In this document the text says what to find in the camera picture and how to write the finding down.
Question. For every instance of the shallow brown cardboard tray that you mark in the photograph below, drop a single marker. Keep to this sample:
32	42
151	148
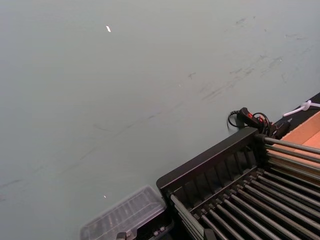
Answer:
307	130

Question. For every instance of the plain pale wall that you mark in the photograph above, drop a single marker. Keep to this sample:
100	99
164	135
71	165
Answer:
100	100

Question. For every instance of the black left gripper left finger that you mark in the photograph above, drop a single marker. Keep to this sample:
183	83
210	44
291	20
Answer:
122	236

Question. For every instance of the black rack with steel bars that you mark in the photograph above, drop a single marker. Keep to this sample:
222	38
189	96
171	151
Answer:
212	160

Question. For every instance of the clear plastic case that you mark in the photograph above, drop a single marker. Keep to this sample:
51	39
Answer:
125	212

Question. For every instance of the small white three-armed plastic piece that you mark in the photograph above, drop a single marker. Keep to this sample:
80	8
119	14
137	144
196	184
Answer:
306	105

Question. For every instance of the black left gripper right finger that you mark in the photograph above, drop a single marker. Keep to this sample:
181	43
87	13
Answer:
209	235

